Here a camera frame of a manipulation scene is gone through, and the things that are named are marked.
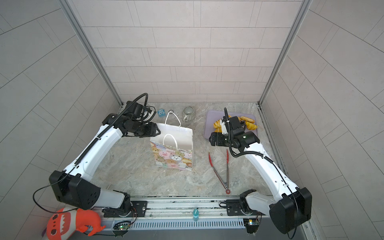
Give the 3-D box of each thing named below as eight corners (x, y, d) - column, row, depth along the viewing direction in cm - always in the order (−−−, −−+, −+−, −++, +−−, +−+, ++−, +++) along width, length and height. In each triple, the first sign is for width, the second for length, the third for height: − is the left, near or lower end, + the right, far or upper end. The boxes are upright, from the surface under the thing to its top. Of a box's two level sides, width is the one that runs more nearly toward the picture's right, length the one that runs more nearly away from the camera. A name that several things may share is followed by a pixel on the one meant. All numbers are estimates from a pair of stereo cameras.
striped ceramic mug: (182, 123, 106) (182, 118, 101) (184, 111, 114) (183, 106, 109) (194, 123, 106) (194, 118, 101) (194, 112, 114) (194, 106, 109)
